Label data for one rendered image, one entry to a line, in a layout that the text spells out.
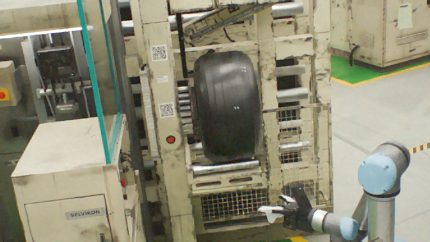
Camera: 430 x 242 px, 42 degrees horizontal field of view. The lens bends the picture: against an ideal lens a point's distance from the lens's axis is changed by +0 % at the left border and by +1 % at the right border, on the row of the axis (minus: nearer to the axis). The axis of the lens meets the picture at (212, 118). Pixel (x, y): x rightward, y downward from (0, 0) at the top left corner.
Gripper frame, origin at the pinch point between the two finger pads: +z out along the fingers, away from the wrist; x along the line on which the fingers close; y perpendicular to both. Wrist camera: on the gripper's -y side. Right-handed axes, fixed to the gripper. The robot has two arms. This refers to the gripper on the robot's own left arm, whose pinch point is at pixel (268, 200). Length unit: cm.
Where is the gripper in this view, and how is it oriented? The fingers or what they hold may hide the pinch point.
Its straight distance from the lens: 219.5
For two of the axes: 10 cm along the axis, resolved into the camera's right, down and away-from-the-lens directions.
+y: 0.1, 9.7, 2.6
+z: -7.9, -1.5, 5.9
